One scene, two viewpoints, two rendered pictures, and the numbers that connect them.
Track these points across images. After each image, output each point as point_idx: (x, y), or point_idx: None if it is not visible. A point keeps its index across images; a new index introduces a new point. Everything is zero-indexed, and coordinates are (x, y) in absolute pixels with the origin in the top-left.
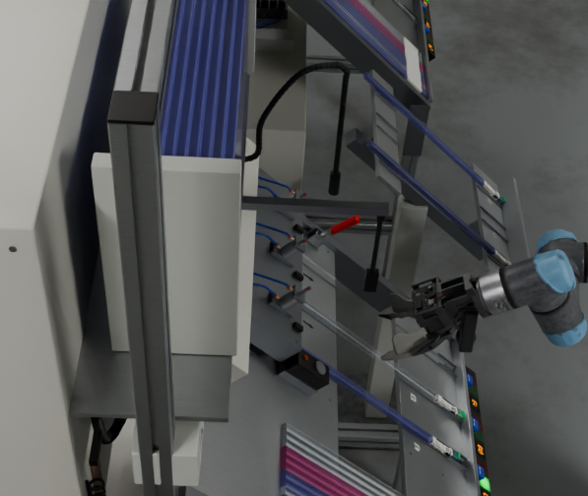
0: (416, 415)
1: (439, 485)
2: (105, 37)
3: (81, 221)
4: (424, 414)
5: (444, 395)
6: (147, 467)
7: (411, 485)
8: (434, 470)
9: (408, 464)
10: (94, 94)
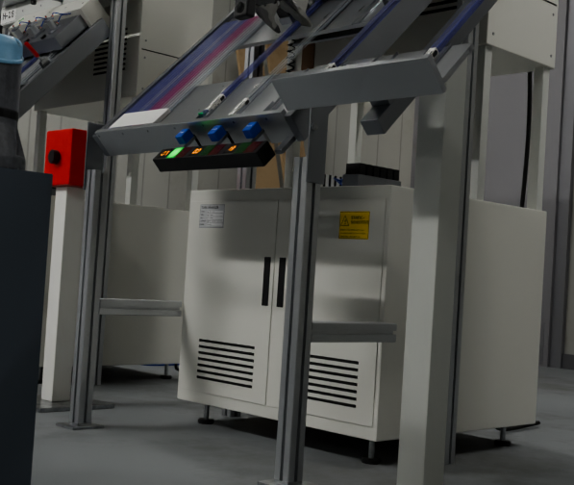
0: (243, 89)
1: (194, 107)
2: None
3: None
4: (241, 94)
5: (248, 111)
6: None
7: (206, 88)
8: (204, 103)
9: (218, 85)
10: None
